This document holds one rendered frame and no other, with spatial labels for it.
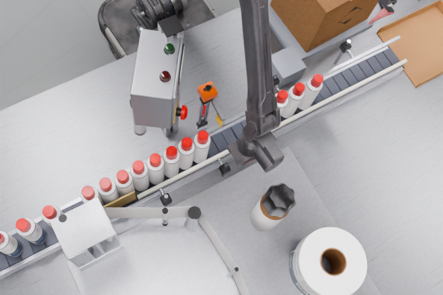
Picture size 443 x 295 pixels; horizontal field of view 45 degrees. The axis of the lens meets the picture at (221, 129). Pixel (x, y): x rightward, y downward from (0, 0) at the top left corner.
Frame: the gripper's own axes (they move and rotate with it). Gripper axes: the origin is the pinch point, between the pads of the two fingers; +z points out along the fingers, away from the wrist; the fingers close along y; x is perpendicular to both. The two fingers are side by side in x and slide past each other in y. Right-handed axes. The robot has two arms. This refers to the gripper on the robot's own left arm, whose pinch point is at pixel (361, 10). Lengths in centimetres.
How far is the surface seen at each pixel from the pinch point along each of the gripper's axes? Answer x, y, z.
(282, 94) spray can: -21.5, 7.6, 28.9
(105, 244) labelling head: -65, 15, 83
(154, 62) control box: -75, -5, 23
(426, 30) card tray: 53, 10, 0
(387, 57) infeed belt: 31.3, 11.8, 12.2
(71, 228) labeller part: -82, 10, 70
